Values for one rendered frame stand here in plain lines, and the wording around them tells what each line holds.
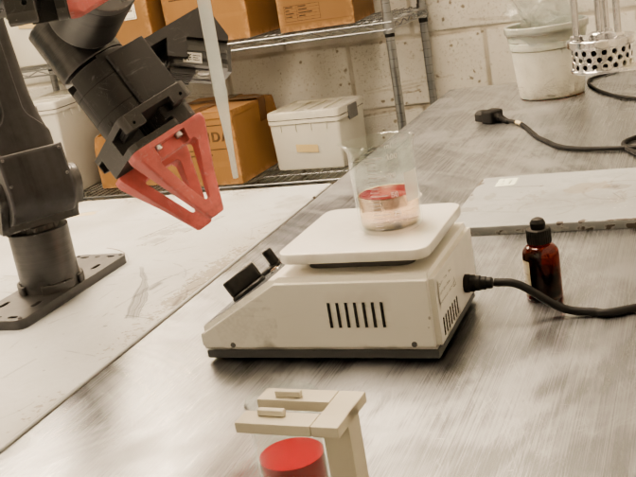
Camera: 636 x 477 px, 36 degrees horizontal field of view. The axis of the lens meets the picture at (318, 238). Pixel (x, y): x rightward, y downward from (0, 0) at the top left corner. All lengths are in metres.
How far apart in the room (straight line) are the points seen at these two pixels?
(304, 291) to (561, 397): 0.21
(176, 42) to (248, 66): 2.58
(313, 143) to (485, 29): 0.64
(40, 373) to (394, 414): 0.34
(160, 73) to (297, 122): 2.24
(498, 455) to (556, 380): 0.10
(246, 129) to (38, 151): 2.09
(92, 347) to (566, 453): 0.46
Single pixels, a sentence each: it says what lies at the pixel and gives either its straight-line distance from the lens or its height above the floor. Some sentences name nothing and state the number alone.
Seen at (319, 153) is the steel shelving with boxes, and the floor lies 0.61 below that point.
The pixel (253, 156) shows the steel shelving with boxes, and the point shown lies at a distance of 3.10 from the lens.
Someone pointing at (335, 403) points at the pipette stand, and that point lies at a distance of 0.40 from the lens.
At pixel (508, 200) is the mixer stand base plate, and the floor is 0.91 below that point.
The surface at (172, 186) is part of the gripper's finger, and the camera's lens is 0.77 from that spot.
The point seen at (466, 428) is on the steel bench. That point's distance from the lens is 0.64.
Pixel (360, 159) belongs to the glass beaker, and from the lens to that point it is 0.74.
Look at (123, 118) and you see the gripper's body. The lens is 0.75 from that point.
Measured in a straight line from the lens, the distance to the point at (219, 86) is 0.52.
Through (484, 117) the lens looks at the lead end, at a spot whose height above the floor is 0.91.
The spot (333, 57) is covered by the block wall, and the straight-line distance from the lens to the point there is 3.28.
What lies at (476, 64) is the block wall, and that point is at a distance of 3.16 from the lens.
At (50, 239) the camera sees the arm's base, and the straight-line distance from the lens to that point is 1.04.
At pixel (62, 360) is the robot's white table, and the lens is 0.89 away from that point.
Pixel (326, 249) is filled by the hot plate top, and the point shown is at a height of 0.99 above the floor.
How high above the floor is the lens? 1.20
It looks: 16 degrees down
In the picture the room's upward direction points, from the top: 10 degrees counter-clockwise
